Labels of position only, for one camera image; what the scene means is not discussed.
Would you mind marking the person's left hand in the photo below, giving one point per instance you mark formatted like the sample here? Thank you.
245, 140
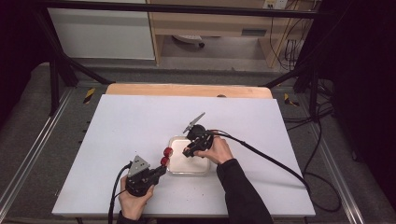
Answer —
134, 205

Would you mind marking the white power strip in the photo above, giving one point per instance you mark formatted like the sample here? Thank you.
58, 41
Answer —
275, 3

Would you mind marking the light wooden desk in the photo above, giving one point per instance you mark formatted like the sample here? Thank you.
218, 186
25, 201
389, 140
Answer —
211, 26

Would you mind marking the person's right hand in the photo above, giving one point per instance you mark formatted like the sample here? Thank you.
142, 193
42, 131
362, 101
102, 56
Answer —
219, 152

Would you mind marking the red hawthorn fruit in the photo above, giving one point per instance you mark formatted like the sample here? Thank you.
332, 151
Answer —
164, 161
168, 151

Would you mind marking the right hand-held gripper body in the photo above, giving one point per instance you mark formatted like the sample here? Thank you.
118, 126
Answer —
202, 138

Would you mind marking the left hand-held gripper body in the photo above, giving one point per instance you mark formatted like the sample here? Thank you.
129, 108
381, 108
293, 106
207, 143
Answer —
140, 182

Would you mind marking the white cabinet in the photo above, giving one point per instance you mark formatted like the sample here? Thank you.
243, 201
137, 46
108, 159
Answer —
99, 34

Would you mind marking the wooden table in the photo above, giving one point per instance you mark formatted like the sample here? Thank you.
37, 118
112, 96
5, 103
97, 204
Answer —
186, 90

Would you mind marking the black curtain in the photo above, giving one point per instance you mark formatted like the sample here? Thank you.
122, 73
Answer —
15, 46
364, 77

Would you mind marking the black metal crossbar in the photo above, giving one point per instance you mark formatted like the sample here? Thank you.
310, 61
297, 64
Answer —
174, 8

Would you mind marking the office chair base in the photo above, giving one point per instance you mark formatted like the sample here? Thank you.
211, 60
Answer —
188, 39

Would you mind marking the aluminium rail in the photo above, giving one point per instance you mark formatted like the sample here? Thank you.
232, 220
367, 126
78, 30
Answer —
336, 174
34, 146

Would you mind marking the black metal stand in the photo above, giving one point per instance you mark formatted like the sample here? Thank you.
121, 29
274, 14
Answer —
306, 77
56, 71

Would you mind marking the square metal tray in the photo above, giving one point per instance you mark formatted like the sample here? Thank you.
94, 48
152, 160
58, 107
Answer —
186, 166

